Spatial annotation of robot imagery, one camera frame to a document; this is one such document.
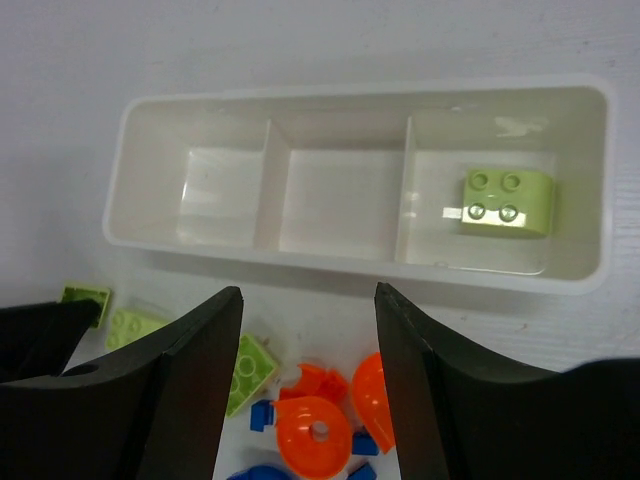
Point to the white three-compartment tray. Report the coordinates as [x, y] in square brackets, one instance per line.
[368, 179]

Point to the orange dome lego piece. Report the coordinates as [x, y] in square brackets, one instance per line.
[370, 401]

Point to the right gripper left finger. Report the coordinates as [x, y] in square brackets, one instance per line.
[153, 409]

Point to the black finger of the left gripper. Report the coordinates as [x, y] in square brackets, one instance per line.
[39, 339]

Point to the orange curved lego piece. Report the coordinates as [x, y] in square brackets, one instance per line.
[317, 381]

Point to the blue arch lego piece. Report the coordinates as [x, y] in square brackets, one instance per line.
[261, 472]

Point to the small blue lego piece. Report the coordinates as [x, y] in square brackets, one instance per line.
[363, 444]
[262, 415]
[363, 472]

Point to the green lego brick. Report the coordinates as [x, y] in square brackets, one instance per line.
[254, 369]
[99, 294]
[127, 326]
[507, 203]

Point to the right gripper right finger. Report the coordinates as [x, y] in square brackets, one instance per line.
[462, 411]

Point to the orange ring lego piece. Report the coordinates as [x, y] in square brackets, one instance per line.
[314, 436]

